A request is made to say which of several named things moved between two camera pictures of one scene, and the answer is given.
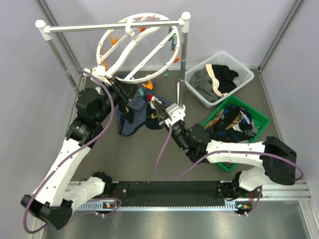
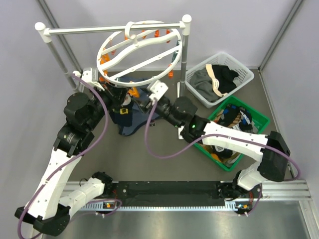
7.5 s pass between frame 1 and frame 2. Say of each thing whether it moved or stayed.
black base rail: stayed
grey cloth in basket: stayed
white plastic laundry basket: stayed
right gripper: moved
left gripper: moved
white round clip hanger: moved
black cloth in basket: stayed
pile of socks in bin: stayed
